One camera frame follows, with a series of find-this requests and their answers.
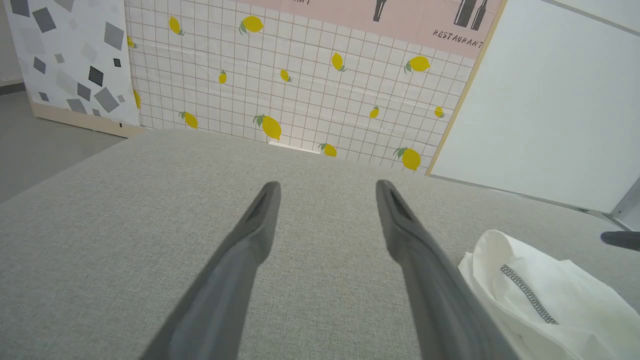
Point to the plain white panel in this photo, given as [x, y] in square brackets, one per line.
[540, 110]

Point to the lemon print backdrop panel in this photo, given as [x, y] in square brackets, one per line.
[310, 90]

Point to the grey terrazzo print panel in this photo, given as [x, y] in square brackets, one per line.
[75, 60]

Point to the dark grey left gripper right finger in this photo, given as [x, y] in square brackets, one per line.
[430, 285]

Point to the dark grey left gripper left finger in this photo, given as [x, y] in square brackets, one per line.
[230, 280]

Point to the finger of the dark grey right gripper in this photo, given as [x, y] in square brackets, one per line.
[622, 240]

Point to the grey metal panel stand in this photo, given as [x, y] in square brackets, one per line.
[627, 207]

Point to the white garment with grey stitching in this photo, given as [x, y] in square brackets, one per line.
[575, 300]

